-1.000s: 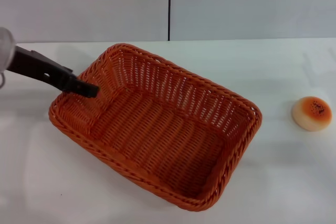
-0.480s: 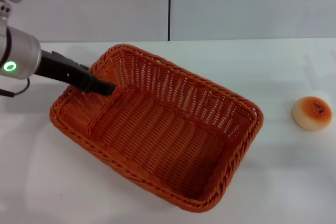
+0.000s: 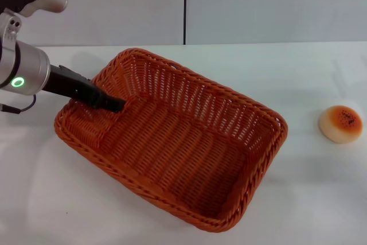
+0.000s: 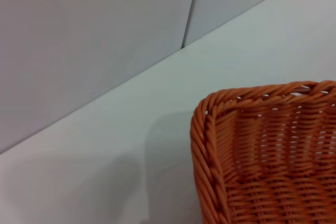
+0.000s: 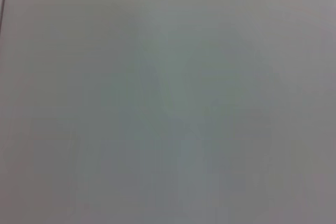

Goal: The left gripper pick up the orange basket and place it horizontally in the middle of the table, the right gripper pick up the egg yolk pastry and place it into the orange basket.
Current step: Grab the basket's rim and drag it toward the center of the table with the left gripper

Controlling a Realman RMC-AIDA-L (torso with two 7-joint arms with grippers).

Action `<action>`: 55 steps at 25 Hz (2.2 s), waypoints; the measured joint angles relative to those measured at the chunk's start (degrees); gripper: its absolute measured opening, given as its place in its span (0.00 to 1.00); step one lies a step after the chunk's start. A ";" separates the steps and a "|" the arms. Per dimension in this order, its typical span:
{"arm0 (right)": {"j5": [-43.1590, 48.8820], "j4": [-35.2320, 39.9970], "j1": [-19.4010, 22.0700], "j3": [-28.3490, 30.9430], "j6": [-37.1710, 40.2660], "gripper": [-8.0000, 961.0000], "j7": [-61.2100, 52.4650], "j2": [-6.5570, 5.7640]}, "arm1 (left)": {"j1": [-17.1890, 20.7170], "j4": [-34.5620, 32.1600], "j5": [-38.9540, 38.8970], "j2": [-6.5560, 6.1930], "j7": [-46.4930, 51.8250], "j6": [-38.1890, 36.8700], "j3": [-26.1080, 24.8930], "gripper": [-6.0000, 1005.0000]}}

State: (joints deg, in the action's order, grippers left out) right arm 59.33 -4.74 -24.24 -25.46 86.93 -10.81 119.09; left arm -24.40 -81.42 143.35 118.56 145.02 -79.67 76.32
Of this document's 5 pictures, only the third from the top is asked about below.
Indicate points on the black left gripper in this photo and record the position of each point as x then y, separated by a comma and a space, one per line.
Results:
71, 87

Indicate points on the orange woven rectangular basket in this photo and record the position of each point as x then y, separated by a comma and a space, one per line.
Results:
183, 147

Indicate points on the round toasted bread bun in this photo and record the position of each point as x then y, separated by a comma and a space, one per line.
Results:
341, 124

